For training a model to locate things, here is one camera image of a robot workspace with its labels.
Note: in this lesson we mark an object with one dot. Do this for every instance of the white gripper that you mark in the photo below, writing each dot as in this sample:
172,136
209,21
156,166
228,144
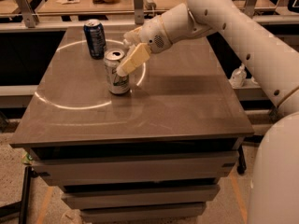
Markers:
153,34

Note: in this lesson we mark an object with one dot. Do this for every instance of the green white 7up can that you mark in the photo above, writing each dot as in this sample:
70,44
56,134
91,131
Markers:
116,84

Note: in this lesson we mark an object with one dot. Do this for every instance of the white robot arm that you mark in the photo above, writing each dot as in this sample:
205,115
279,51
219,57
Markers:
273,65

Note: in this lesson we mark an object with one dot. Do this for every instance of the blue soda can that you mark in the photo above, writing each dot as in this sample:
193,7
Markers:
95,36

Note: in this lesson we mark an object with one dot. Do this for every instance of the clear plastic water bottle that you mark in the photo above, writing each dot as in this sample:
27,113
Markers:
127,43

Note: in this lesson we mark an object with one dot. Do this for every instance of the white power strip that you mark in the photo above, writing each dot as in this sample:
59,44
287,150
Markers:
149,4

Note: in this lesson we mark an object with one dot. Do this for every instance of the white spray bottle left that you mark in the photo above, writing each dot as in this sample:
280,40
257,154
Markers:
238,77

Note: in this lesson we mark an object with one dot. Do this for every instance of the grey drawer cabinet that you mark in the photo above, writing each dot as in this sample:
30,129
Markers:
159,150

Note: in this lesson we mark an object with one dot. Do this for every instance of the middle metal bracket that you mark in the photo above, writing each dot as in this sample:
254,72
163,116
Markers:
139,12

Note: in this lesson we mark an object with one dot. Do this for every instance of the left metal bracket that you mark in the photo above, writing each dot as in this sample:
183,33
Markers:
29,17

